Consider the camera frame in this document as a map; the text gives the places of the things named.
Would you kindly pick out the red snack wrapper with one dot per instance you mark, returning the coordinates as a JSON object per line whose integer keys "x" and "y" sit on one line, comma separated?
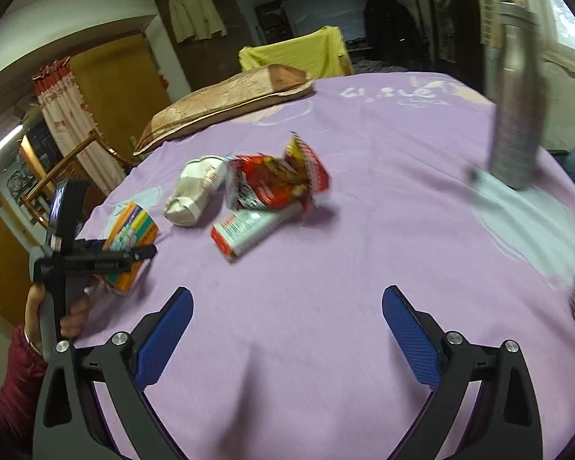
{"x": 268, "y": 182}

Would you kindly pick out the fluorescent tube light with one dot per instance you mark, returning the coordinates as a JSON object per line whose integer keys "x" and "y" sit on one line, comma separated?
{"x": 0, "y": 148}

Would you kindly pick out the brown wooden wardrobe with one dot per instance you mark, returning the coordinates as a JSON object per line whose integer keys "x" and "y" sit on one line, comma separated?
{"x": 235, "y": 48}

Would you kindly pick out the person's left hand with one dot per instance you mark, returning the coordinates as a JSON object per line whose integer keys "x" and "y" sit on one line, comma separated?
{"x": 74, "y": 318}

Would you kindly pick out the wooden chair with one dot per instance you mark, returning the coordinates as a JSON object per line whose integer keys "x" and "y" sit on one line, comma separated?
{"x": 76, "y": 151}

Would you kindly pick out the black hanging jacket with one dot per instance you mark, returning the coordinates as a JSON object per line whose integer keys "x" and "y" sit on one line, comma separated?
{"x": 393, "y": 33}

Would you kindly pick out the wooden door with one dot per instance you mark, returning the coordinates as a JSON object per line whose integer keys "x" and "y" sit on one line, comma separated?
{"x": 120, "y": 91}

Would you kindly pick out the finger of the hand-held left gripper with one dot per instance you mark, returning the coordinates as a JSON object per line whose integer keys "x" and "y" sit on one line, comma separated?
{"x": 124, "y": 259}

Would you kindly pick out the window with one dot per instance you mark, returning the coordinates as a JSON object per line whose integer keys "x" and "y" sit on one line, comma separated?
{"x": 563, "y": 19}

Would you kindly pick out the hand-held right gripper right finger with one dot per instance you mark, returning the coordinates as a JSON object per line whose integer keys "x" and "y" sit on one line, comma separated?
{"x": 412, "y": 335}

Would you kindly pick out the red and white patterned curtain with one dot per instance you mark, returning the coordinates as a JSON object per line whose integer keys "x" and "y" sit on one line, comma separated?
{"x": 72, "y": 115}

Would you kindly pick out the person's left forearm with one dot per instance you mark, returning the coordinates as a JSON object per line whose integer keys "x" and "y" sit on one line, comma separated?
{"x": 14, "y": 383}

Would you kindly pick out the beige hanging shirt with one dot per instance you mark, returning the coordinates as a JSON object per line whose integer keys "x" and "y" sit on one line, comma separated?
{"x": 196, "y": 14}

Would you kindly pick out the dark wooden cabinet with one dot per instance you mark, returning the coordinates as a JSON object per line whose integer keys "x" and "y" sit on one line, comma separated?
{"x": 455, "y": 19}

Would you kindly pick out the printed paper cup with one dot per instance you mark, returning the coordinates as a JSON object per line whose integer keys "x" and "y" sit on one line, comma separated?
{"x": 191, "y": 191}

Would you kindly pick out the purple printed bedsheet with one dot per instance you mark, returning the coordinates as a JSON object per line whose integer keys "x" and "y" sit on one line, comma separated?
{"x": 316, "y": 297}

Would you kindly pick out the patterned steel thermos bottle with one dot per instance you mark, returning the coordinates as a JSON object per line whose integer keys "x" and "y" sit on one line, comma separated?
{"x": 517, "y": 120}

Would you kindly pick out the brown patterned pillow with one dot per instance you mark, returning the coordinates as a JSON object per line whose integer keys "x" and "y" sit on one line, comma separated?
{"x": 220, "y": 100}

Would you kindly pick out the red and white carton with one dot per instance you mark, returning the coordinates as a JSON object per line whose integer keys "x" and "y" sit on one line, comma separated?
{"x": 254, "y": 230}

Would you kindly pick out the yellow towel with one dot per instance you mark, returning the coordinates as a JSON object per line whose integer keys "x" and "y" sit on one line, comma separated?
{"x": 297, "y": 52}

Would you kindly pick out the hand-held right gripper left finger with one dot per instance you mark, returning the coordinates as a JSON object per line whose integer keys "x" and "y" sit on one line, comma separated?
{"x": 163, "y": 335}

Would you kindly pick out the colourful striped box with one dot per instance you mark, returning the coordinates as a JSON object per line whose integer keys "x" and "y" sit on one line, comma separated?
{"x": 134, "y": 225}

